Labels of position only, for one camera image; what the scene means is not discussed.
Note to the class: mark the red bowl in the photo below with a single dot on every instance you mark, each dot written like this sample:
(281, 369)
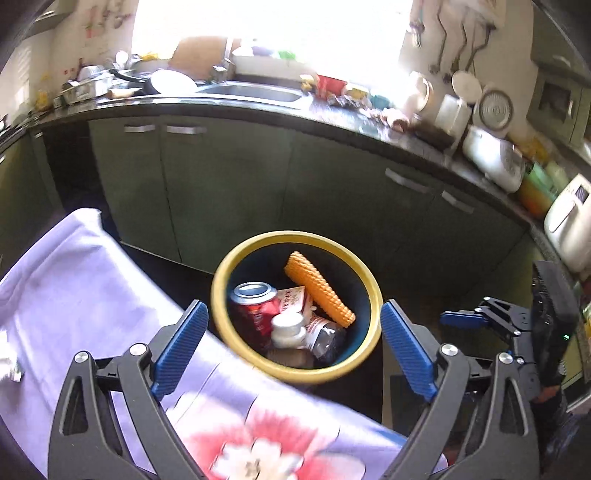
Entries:
(331, 85)

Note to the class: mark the white plate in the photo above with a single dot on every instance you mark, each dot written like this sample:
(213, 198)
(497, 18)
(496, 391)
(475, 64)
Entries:
(173, 82)

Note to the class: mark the red and white carton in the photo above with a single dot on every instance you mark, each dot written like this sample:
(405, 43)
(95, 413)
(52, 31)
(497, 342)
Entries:
(295, 300)

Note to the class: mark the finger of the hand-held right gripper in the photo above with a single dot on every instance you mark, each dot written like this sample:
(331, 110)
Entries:
(526, 369)
(461, 318)

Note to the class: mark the metal dish rack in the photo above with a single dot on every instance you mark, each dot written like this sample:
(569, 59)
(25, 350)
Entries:
(85, 90)

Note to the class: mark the black frying pan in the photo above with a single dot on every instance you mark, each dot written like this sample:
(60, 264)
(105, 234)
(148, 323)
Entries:
(136, 83)

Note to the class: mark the dark bottle with red label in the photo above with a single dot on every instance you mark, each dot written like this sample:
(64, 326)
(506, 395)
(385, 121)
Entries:
(325, 339)

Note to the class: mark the yellow-rimmed dark trash bin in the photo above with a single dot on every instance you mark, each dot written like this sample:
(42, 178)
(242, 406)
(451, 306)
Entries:
(221, 295)

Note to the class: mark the red soda can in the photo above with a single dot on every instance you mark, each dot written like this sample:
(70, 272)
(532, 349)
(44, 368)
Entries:
(251, 309)

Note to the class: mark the yellow corn cob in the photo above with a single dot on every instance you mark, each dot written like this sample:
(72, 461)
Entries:
(318, 288)

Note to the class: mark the white container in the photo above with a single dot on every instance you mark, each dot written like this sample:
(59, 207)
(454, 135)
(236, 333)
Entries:
(453, 114)

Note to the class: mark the green kitchen cabinet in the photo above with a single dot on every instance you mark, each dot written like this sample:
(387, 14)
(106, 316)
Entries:
(240, 184)

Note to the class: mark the yellow cup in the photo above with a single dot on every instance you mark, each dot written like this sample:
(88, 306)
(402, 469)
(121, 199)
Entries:
(358, 92)

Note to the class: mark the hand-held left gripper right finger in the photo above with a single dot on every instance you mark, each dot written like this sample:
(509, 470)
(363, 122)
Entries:
(406, 348)

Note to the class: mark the steel kitchen sink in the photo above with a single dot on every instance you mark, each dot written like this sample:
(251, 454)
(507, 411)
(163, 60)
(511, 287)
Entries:
(251, 92)

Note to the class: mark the white rice cooker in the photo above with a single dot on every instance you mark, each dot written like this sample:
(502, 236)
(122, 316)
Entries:
(494, 159)

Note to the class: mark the white plastic bottle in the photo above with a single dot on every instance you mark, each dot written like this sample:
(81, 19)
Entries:
(287, 330)

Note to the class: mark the hanging metal utensils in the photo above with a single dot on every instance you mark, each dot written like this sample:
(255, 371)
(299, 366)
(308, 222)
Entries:
(450, 37)

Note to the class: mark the metal faucet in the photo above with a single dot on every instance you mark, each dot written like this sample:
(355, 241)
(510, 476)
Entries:
(224, 64)

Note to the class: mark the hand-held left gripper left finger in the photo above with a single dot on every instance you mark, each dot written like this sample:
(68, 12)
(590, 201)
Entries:
(182, 348)

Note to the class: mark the white jug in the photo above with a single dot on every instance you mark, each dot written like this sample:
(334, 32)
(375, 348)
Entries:
(420, 94)

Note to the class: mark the crumpled white paper wrapper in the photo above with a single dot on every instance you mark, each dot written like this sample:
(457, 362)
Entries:
(9, 360)

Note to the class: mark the pink cloth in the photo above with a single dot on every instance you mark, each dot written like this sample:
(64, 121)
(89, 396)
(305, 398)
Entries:
(397, 119)

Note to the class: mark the purple floral cloth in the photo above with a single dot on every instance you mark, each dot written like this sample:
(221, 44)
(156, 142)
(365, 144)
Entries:
(92, 286)

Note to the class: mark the round metal cooker lid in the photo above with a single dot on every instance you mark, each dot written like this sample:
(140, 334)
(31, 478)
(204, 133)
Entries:
(495, 110)

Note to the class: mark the green plastic container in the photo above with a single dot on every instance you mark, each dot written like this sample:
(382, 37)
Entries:
(540, 189)

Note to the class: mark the teal cup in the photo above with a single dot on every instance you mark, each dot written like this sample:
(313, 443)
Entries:
(381, 101)

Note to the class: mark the dark shallow pan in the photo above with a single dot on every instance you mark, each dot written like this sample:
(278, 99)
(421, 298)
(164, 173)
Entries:
(434, 134)

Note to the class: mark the white countertop appliance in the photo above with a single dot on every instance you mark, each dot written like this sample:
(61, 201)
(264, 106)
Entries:
(568, 221)

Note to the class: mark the wooden cutting board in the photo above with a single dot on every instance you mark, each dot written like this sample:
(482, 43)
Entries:
(198, 57)

